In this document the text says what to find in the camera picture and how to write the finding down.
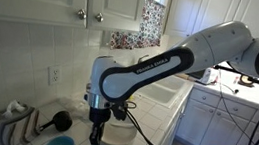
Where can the wooden rolling pin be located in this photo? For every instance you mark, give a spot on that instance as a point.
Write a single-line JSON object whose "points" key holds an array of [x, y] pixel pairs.
{"points": [[186, 77]]}

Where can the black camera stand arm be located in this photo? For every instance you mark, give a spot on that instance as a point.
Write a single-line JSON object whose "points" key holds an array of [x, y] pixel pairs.
{"points": [[243, 76]]}

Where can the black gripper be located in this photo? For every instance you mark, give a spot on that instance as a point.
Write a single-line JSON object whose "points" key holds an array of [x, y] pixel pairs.
{"points": [[99, 116]]}

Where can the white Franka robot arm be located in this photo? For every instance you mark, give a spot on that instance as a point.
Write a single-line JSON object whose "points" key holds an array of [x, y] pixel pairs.
{"points": [[213, 46]]}

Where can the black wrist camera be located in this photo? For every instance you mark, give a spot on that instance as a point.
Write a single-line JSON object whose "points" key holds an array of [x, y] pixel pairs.
{"points": [[119, 111]]}

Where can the narrow white cabinet door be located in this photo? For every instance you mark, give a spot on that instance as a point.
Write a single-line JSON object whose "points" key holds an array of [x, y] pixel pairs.
{"points": [[118, 0]]}

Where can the white toaster oven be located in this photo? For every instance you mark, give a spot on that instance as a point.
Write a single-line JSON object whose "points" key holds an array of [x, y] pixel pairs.
{"points": [[209, 76]]}

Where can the floral window curtain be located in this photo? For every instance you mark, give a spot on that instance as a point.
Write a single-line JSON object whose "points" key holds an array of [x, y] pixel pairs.
{"points": [[145, 27]]}

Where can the silver faucet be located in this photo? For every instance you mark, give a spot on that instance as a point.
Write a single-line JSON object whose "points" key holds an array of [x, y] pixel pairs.
{"points": [[143, 58]]}

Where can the white cabinet drawer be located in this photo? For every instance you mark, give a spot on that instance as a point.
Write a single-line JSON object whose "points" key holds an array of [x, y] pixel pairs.
{"points": [[204, 97]]}

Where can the white lower cabinet door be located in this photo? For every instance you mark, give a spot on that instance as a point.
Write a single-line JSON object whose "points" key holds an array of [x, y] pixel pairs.
{"points": [[195, 121]]}

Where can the silver cabinet knob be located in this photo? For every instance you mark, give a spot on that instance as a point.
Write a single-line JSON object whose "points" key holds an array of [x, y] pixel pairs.
{"points": [[82, 14], [99, 17]]}

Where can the brown round object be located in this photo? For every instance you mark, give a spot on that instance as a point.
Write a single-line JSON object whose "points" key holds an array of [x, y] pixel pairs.
{"points": [[246, 80]]}

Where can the grey round plate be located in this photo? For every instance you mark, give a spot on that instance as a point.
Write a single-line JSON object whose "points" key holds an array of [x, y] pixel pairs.
{"points": [[121, 133]]}

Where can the white kitchen sink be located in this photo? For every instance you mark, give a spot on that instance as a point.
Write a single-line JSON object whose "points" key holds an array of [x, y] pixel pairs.
{"points": [[167, 91]]}

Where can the white crumpled cloth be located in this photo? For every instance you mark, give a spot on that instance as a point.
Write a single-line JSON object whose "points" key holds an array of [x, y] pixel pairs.
{"points": [[12, 107]]}

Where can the white wall outlet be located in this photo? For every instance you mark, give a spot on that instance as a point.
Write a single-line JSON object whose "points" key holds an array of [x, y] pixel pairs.
{"points": [[54, 75]]}

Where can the striped dish towel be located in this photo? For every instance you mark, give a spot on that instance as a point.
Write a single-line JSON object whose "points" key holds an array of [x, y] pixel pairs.
{"points": [[11, 127]]}

